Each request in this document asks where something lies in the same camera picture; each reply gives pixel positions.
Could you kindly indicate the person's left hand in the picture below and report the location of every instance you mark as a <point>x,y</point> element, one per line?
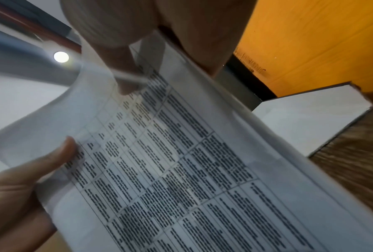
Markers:
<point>15,196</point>

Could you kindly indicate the person's right hand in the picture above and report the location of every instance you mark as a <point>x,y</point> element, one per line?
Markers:
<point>173,17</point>

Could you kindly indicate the stack of printed paper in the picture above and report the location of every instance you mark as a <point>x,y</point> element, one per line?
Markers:
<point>189,172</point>

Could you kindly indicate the white box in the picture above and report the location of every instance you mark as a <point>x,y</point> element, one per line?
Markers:
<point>310,118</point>

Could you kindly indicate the round ceiling light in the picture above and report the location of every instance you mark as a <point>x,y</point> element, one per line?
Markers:
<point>61,56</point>

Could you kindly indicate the orange cardboard panel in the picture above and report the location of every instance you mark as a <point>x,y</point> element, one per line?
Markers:
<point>314,41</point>

